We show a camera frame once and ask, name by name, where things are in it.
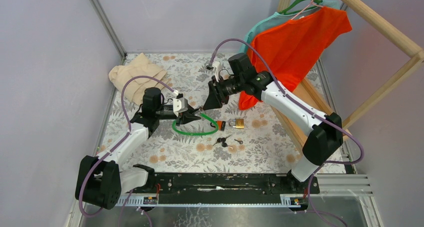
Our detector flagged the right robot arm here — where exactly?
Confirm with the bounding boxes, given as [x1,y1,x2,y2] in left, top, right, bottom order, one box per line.
[202,53,343,193]

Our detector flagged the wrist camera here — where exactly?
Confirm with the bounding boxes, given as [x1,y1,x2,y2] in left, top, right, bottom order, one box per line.
[172,93,189,116]
[205,60,223,81]

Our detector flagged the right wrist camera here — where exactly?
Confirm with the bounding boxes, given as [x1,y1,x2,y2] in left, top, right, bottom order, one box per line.
[205,60,223,81]

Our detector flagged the wooden rack frame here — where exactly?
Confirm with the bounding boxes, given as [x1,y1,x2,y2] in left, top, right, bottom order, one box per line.
[270,0,424,159]

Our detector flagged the purple cable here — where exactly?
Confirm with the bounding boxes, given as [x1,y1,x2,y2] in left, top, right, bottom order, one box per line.
[78,75,181,218]
[208,38,365,226]

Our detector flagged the brass padlock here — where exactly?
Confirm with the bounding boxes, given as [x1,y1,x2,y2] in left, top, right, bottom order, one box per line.
[228,118,245,129]

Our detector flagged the teal t-shirt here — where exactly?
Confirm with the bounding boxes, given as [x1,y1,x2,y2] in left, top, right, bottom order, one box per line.
[239,0,340,53]

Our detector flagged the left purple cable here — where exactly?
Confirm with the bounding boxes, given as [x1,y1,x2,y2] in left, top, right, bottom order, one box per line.
[78,75,181,218]

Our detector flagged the orange padlock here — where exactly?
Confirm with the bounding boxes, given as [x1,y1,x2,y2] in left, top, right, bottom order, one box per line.
[210,120,227,131]

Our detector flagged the pink hanger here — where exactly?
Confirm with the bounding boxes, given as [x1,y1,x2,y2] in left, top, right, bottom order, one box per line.
[291,0,324,20]

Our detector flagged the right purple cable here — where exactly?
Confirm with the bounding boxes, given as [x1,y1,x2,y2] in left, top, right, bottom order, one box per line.
[208,38,365,226]

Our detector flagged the orange t-shirt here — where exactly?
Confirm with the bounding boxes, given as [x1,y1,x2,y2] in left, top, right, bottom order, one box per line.
[246,6,352,92]

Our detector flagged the black keys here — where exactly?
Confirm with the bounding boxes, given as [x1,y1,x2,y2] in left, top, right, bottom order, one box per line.
[213,135,233,149]

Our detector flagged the floral table mat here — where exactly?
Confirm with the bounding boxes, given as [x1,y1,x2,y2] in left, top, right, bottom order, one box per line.
[97,53,303,173]

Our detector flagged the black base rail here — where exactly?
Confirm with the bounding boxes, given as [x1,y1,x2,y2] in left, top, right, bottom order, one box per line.
[133,172,320,207]

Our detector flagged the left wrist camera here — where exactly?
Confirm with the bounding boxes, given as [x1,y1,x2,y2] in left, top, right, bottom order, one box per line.
[172,93,189,116]

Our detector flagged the beige cloth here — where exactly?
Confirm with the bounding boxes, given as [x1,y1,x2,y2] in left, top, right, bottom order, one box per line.
[108,52,169,106]

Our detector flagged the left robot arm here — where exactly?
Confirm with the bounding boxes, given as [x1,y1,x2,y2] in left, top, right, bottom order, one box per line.
[75,87,200,210]

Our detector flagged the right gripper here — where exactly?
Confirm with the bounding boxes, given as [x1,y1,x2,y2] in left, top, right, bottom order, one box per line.
[202,75,244,111]

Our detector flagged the green hanger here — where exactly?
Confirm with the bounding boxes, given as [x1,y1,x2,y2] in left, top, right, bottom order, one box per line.
[279,0,323,15]

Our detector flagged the green cable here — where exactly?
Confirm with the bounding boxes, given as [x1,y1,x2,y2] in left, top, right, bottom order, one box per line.
[171,112,220,137]

